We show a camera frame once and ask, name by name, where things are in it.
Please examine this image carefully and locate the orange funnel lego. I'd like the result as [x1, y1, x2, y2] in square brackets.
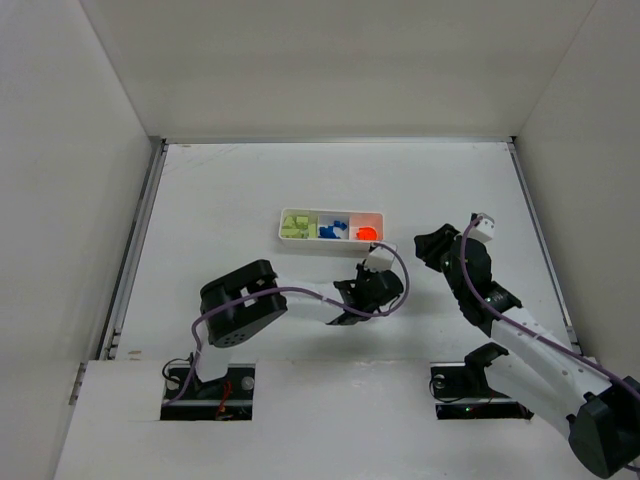
[356, 226, 378, 242]

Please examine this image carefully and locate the blue curved lego piece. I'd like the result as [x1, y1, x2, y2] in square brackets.
[318, 223, 346, 239]

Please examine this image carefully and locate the small green square lego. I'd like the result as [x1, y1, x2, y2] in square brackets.
[295, 216, 309, 229]

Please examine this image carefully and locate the large green rectangular lego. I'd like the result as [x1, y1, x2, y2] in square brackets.
[280, 227, 309, 239]

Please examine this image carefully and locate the green sloped lego piece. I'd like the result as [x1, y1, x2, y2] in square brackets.
[282, 216, 297, 229]

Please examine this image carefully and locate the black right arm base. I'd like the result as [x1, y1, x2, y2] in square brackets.
[428, 343, 534, 421]

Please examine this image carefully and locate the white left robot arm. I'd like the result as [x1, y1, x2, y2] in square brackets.
[192, 256, 410, 383]

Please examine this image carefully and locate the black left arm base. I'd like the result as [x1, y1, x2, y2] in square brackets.
[160, 363, 256, 422]

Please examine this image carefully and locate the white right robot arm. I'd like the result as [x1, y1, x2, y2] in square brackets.
[414, 216, 639, 479]

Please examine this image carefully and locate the white three-compartment tray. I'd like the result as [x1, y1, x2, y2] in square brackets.
[278, 208, 385, 251]

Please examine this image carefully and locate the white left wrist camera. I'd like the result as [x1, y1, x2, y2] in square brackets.
[363, 242, 397, 272]

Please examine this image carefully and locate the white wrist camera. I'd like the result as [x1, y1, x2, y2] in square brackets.
[363, 242, 397, 272]
[468, 213, 496, 244]

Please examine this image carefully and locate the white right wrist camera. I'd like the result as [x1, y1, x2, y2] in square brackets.
[468, 213, 496, 244]

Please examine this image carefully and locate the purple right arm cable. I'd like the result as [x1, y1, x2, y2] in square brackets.
[459, 213, 640, 401]

